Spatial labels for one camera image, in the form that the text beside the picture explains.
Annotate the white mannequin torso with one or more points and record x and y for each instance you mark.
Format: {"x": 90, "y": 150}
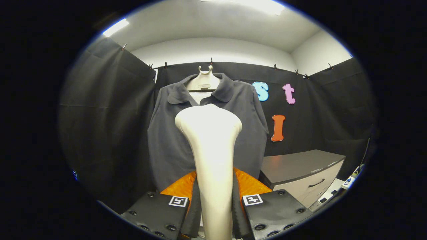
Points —
{"x": 203, "y": 81}

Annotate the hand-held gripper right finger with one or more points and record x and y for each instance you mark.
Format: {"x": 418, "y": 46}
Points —
{"x": 238, "y": 216}

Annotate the white cluttered table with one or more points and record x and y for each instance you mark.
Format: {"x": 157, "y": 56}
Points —
{"x": 348, "y": 181}

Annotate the narrow ceiling light panel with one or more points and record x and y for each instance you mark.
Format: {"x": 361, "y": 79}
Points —
{"x": 115, "y": 27}

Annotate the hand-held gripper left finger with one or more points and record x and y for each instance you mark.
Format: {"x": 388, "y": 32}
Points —
{"x": 195, "y": 216}

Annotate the grey cabinet with dark top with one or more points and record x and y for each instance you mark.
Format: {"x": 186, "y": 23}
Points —
{"x": 300, "y": 163}

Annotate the grey button shirt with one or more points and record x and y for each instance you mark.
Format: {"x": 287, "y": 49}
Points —
{"x": 166, "y": 140}

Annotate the black backdrop cloth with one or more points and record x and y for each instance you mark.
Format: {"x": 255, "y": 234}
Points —
{"x": 106, "y": 116}

